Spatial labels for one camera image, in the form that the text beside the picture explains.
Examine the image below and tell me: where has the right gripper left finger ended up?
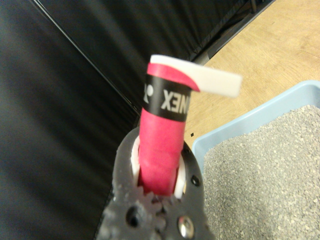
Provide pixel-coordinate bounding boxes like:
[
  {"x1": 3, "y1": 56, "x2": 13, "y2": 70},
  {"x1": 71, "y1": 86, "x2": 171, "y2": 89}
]
[{"x1": 97, "y1": 127, "x2": 162, "y2": 240}]

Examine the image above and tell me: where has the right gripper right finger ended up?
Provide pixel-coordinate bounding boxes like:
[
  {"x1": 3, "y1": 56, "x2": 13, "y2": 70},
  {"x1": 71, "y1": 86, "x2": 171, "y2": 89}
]
[{"x1": 159, "y1": 141, "x2": 216, "y2": 240}]

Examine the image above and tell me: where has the blue litter tray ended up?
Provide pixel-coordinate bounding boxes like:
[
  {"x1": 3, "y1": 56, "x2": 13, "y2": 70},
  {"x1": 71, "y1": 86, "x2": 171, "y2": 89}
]
[{"x1": 191, "y1": 79, "x2": 320, "y2": 240}]

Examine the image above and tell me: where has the black curtain stand pole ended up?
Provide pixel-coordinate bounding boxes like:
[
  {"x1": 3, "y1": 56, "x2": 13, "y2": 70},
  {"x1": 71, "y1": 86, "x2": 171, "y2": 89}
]
[{"x1": 29, "y1": 0, "x2": 141, "y2": 118}]

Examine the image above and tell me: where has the grey curtain stand foot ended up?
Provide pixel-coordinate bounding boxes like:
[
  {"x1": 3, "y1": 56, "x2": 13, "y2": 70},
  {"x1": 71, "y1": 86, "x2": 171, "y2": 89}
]
[{"x1": 192, "y1": 0, "x2": 275, "y2": 67}]

